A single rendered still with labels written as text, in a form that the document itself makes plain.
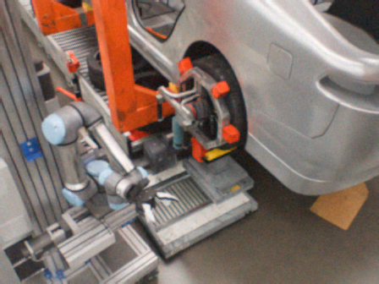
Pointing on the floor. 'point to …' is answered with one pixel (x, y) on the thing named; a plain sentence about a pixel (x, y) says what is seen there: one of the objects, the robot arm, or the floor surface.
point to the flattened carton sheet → (341, 205)
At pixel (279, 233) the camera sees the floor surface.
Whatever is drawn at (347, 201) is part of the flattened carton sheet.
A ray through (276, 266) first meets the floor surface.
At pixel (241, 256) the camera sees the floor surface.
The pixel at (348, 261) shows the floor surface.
